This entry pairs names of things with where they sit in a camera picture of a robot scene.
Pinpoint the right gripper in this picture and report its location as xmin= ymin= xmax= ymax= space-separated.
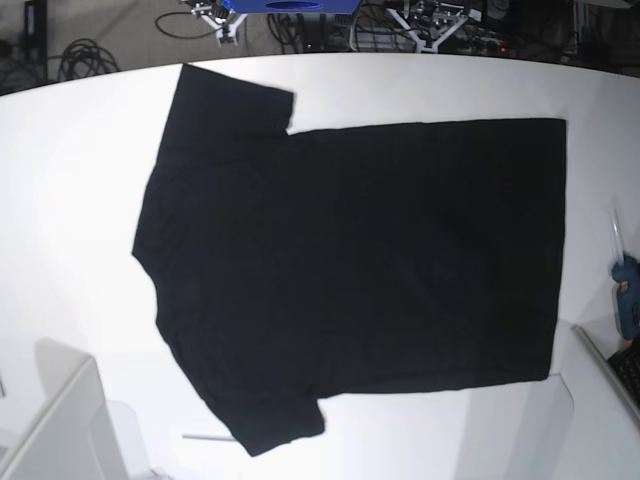
xmin=189 ymin=0 xmax=247 ymax=46

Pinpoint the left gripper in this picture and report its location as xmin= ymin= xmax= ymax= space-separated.
xmin=385 ymin=1 xmax=481 ymax=53

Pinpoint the black T-shirt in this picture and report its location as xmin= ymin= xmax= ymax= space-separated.
xmin=132 ymin=65 xmax=567 ymax=456

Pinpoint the blue plastic bin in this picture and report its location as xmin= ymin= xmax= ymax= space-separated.
xmin=222 ymin=0 xmax=360 ymax=15

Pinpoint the black power strip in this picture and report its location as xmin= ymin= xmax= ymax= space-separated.
xmin=448 ymin=30 xmax=515 ymax=57

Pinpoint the teal glue gun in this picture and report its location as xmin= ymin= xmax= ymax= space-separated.
xmin=610 ymin=208 xmax=639 ymax=341

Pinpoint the white right table divider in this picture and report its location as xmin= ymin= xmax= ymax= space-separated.
xmin=560 ymin=325 xmax=639 ymax=431

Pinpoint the white table divider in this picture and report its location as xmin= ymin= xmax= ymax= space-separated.
xmin=560 ymin=325 xmax=639 ymax=431
xmin=1 ymin=339 xmax=157 ymax=479

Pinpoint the black keyboard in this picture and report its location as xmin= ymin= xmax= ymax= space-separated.
xmin=608 ymin=343 xmax=640 ymax=405

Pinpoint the white left table divider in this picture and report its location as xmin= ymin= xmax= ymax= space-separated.
xmin=1 ymin=339 xmax=157 ymax=479

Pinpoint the coiled black floor cable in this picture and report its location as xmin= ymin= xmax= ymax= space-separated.
xmin=57 ymin=39 xmax=120 ymax=83

